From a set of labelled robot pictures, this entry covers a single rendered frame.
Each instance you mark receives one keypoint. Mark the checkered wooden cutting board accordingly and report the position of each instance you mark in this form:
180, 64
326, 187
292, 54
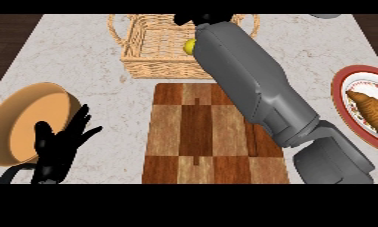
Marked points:
197, 131

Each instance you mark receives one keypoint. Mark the red rimmed patterned plate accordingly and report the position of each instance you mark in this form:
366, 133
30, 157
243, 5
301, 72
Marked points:
345, 84

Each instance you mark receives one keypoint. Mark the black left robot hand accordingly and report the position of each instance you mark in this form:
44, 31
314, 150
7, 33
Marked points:
55, 152

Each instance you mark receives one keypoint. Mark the yellow lemon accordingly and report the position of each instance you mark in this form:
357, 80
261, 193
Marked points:
190, 47

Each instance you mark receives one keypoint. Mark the tan wooden bowl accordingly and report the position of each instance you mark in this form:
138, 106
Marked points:
35, 121

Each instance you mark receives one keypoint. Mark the brown croissant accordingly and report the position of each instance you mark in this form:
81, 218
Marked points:
367, 106

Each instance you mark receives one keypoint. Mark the grey rounded object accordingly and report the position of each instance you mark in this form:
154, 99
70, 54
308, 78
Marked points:
326, 15

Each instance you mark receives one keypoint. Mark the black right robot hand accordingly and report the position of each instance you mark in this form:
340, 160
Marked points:
208, 17

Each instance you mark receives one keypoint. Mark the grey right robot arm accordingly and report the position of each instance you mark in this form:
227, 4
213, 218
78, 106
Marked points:
246, 81

